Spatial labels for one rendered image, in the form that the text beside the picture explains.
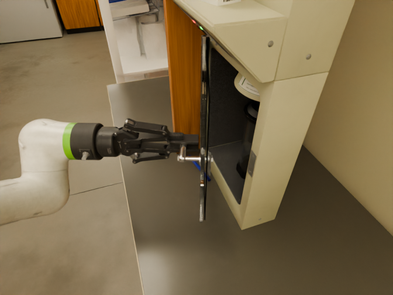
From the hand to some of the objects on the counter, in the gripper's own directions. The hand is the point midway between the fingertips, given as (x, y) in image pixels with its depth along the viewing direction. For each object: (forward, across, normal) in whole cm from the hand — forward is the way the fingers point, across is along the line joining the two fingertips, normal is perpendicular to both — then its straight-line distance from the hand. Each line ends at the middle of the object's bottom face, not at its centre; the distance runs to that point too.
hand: (184, 142), depth 63 cm
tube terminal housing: (+22, -26, +11) cm, 36 cm away
